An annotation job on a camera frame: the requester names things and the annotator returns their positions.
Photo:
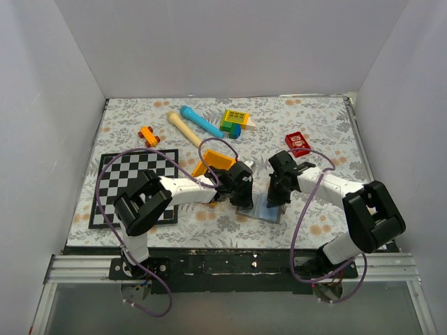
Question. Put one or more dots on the yellow toy bin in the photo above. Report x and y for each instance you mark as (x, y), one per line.
(214, 160)

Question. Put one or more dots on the red owl block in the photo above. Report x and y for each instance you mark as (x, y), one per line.
(297, 141)

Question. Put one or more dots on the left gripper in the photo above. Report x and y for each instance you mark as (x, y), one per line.
(247, 201)

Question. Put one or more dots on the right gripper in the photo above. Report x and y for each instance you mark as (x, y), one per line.
(274, 199)

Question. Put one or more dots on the colourful block house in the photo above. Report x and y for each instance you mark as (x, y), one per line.
(233, 122)

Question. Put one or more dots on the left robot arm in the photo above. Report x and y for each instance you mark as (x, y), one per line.
(140, 205)

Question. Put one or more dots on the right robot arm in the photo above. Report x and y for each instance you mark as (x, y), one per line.
(372, 217)

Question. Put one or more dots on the orange toy car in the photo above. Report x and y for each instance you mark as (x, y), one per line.
(146, 133)

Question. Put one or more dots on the grey card holder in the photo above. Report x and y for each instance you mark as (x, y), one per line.
(260, 211)

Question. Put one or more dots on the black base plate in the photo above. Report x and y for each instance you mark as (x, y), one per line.
(201, 270)

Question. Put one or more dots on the cream wooden pin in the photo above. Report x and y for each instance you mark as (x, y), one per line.
(175, 119)

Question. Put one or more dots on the aluminium frame rail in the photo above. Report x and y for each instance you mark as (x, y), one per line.
(381, 267)

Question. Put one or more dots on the black white chessboard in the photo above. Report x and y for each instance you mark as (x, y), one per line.
(116, 179)

